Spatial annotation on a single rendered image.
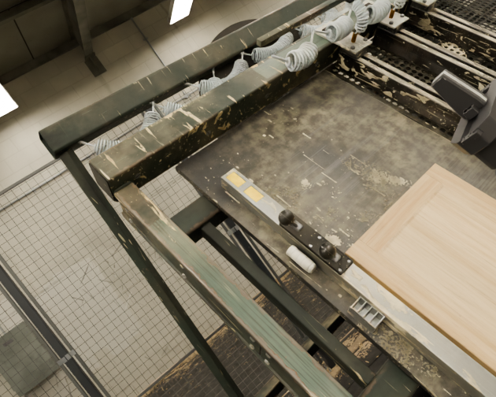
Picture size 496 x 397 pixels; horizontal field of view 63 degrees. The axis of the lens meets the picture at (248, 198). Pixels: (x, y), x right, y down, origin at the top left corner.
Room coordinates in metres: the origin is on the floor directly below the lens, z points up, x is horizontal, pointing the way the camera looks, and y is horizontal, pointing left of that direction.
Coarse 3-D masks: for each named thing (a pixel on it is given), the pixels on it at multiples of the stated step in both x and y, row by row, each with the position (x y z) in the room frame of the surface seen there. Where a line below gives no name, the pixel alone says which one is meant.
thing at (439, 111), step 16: (352, 0) 1.37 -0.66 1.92; (352, 32) 1.48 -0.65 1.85; (352, 48) 1.41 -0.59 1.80; (336, 64) 1.51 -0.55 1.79; (352, 64) 1.46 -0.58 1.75; (368, 64) 1.42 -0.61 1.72; (384, 64) 1.41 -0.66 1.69; (368, 80) 1.44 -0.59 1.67; (384, 80) 1.39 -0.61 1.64; (400, 80) 1.35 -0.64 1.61; (416, 80) 1.35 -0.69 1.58; (400, 96) 1.37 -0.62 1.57; (416, 96) 1.32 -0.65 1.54; (432, 96) 1.30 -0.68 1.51; (432, 112) 1.31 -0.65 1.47; (448, 112) 1.27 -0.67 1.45; (448, 128) 1.29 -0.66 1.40
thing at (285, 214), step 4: (280, 212) 0.92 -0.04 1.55; (284, 212) 0.91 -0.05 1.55; (288, 212) 0.91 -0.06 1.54; (292, 212) 0.92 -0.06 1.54; (280, 216) 0.91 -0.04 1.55; (284, 216) 0.90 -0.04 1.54; (288, 216) 0.90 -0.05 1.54; (292, 216) 0.91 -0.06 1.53; (280, 220) 0.91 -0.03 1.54; (284, 220) 0.90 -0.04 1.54; (288, 220) 0.90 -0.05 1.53; (292, 220) 0.90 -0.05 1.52; (284, 224) 0.91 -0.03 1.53; (288, 224) 0.91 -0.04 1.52; (292, 224) 0.97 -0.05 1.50; (296, 224) 0.98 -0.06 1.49; (300, 224) 1.00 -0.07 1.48; (296, 228) 1.00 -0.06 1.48; (300, 228) 1.00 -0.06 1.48
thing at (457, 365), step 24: (240, 192) 1.10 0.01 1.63; (264, 192) 1.10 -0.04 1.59; (264, 216) 1.06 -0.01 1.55; (288, 240) 1.03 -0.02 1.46; (360, 288) 0.91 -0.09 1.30; (384, 288) 0.90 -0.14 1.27; (384, 312) 0.87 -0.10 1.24; (408, 312) 0.87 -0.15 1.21; (408, 336) 0.85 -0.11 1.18; (432, 336) 0.83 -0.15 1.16; (432, 360) 0.82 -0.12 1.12; (456, 360) 0.80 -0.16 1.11; (480, 384) 0.76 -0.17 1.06
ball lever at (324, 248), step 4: (324, 244) 0.85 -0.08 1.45; (328, 244) 0.85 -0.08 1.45; (332, 244) 0.85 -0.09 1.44; (320, 248) 0.85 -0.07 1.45; (324, 248) 0.85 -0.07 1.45; (328, 248) 0.84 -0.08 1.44; (332, 248) 0.84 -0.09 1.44; (320, 252) 0.85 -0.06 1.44; (324, 252) 0.84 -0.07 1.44; (328, 252) 0.84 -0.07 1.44; (332, 252) 0.84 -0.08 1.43; (320, 256) 0.86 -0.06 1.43; (324, 256) 0.85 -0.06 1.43; (328, 256) 0.84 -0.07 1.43; (332, 256) 0.85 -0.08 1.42; (336, 256) 0.94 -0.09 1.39; (340, 256) 0.94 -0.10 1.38; (332, 260) 0.94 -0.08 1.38; (336, 260) 0.94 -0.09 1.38
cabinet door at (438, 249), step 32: (416, 192) 1.11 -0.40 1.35; (448, 192) 1.11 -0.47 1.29; (480, 192) 1.11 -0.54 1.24; (384, 224) 1.04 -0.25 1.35; (416, 224) 1.04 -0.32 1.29; (448, 224) 1.04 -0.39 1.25; (480, 224) 1.04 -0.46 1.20; (352, 256) 0.98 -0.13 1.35; (384, 256) 0.99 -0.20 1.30; (416, 256) 0.98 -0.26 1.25; (448, 256) 0.98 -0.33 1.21; (480, 256) 0.98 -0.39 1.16; (416, 288) 0.92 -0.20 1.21; (448, 288) 0.92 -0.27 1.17; (480, 288) 0.92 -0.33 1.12; (448, 320) 0.87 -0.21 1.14; (480, 320) 0.87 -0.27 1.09; (480, 352) 0.82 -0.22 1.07
